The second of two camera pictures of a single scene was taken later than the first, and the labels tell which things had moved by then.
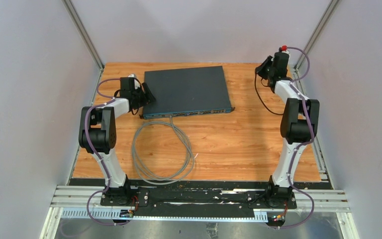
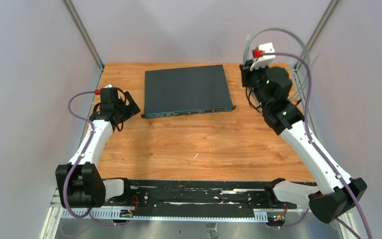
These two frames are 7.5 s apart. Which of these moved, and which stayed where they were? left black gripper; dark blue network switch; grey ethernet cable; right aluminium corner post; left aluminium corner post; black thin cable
Moved: left black gripper; grey ethernet cable; black thin cable
Stayed: dark blue network switch; left aluminium corner post; right aluminium corner post
